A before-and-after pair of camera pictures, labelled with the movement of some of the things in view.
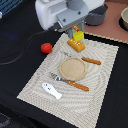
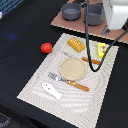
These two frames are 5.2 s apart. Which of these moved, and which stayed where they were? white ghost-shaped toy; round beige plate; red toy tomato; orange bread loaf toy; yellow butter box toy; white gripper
Moved: white gripper; yellow butter box toy
Stayed: white ghost-shaped toy; red toy tomato; orange bread loaf toy; round beige plate
